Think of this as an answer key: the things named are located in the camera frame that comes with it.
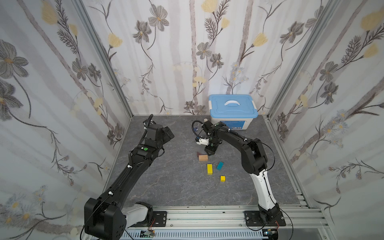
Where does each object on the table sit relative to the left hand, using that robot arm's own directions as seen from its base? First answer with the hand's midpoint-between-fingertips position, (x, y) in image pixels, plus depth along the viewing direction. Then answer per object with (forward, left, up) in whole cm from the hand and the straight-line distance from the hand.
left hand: (166, 131), depth 81 cm
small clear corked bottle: (+20, -24, -14) cm, 34 cm away
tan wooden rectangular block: (-5, -21, -22) cm, 31 cm away
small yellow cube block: (-19, -32, -22) cm, 43 cm away
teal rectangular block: (-10, -32, -22) cm, 40 cm away
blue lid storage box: (+23, -46, -8) cm, 52 cm away
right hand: (+2, -29, -18) cm, 34 cm away
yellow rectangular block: (-14, -24, -20) cm, 35 cm away
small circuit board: (-45, +8, -23) cm, 51 cm away
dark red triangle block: (-3, -18, -21) cm, 28 cm away
